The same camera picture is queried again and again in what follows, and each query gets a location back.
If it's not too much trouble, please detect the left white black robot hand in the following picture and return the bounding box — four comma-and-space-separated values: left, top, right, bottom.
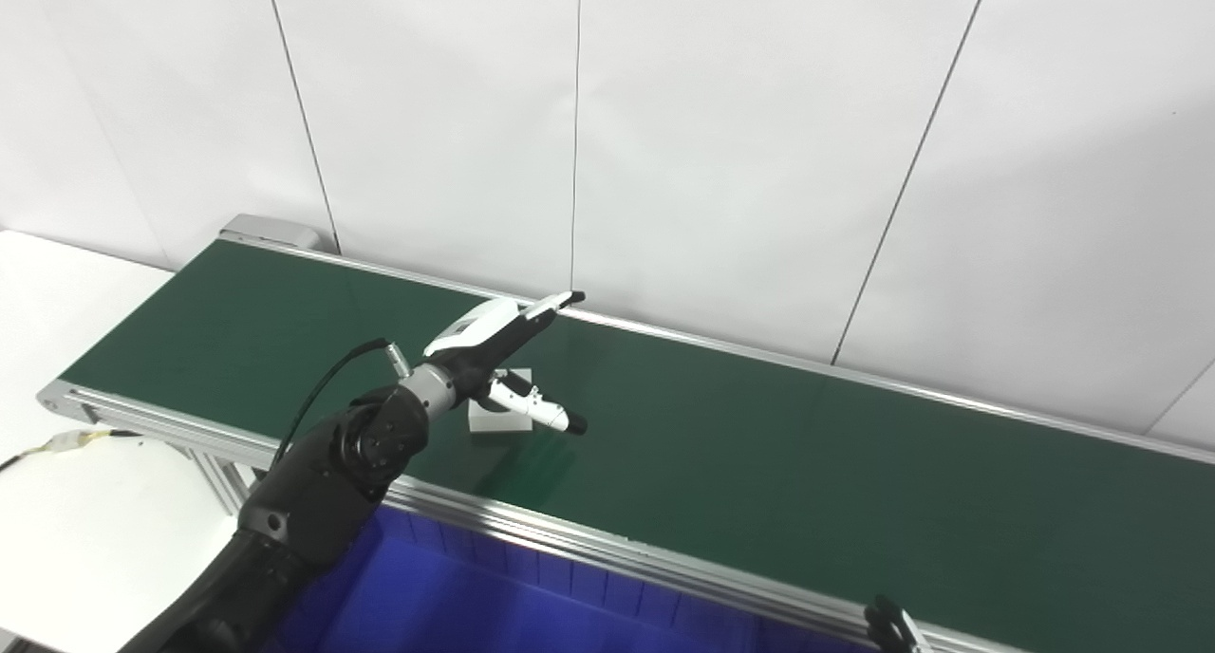
423, 289, 589, 437

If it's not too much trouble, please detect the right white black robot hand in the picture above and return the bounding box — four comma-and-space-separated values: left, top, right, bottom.
863, 593, 924, 653

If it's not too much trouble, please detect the white plastic part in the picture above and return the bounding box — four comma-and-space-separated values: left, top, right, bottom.
467, 365, 543, 435

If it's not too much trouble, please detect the green conveyor belt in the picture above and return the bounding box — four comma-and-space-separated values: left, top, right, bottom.
37, 214, 1215, 653
59, 239, 1215, 653

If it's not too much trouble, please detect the blue plastic bin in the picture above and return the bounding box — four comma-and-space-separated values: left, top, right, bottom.
264, 504, 879, 653

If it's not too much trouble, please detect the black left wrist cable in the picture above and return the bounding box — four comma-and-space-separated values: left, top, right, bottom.
270, 338, 415, 476

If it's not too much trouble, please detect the black cable with beige connector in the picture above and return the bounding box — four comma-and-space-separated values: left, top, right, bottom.
0, 427, 145, 475

